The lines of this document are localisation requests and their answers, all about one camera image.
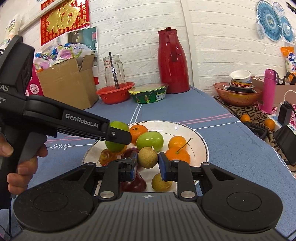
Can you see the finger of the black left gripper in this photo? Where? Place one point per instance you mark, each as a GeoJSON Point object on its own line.
{"type": "Point", "coordinates": [115, 135]}

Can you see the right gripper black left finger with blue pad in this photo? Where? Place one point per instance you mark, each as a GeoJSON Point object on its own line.
{"type": "Point", "coordinates": [123, 170]}

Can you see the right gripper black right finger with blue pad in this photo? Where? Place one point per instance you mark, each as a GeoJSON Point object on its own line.
{"type": "Point", "coordinates": [181, 173]}

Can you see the green apple back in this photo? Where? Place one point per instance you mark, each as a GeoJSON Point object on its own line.
{"type": "Point", "coordinates": [116, 147]}

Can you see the green apple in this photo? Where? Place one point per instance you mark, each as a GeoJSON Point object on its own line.
{"type": "Point", "coordinates": [116, 147]}
{"type": "Point", "coordinates": [150, 139]}

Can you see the small dark red plum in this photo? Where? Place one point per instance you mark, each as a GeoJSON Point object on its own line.
{"type": "Point", "coordinates": [130, 153]}

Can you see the orange tangerine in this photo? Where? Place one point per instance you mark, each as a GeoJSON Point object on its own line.
{"type": "Point", "coordinates": [178, 142]}
{"type": "Point", "coordinates": [136, 131]}

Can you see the large orange with stem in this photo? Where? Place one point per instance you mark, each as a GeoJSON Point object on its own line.
{"type": "Point", "coordinates": [178, 154]}

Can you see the red yellow small apple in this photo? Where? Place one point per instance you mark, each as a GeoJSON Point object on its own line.
{"type": "Point", "coordinates": [106, 157]}

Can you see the small brown fruit back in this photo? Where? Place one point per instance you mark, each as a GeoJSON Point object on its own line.
{"type": "Point", "coordinates": [147, 157]}

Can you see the green apple front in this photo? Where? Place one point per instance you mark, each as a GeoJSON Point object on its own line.
{"type": "Point", "coordinates": [150, 139]}

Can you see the person's left hand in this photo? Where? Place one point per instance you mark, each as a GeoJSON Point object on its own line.
{"type": "Point", "coordinates": [18, 182]}

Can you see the white round plate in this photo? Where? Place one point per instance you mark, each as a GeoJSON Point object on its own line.
{"type": "Point", "coordinates": [196, 147]}

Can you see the pink tote bag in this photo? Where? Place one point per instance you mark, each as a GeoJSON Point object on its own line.
{"type": "Point", "coordinates": [34, 87]}

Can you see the red plastic basket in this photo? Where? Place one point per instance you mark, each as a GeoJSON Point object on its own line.
{"type": "Point", "coordinates": [111, 95]}

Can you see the green instant noodle bowl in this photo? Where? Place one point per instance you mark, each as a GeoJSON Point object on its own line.
{"type": "Point", "coordinates": [148, 93]}

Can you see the brown cardboard box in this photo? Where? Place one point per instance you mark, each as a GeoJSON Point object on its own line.
{"type": "Point", "coordinates": [69, 83]}

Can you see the blue striped tablecloth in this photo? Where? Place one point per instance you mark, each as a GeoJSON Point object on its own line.
{"type": "Point", "coordinates": [87, 203]}

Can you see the glass pitcher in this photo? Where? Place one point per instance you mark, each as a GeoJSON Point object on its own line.
{"type": "Point", "coordinates": [114, 71]}

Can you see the floral cloth in box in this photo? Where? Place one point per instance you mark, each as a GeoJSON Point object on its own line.
{"type": "Point", "coordinates": [60, 53]}

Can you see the red thermos jug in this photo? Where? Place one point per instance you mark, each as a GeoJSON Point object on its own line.
{"type": "Point", "coordinates": [173, 68]}

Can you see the small orange on side table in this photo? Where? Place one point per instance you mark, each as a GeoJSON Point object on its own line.
{"type": "Point", "coordinates": [245, 118]}

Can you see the orange glass bowl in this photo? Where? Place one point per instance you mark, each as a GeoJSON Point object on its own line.
{"type": "Point", "coordinates": [237, 98]}

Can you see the black phone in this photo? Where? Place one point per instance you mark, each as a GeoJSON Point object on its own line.
{"type": "Point", "coordinates": [285, 139]}

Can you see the black charger adapter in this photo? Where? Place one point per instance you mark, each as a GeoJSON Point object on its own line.
{"type": "Point", "coordinates": [285, 113]}

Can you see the pink water bottle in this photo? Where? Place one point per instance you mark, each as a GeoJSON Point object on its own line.
{"type": "Point", "coordinates": [271, 79]}

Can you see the orange snack bag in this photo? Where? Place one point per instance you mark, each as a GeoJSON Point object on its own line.
{"type": "Point", "coordinates": [289, 56]}

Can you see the blue paper fan decoration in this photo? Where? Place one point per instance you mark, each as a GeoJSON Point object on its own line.
{"type": "Point", "coordinates": [272, 22]}

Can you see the red fu wall poster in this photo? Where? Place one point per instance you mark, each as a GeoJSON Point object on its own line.
{"type": "Point", "coordinates": [67, 16]}

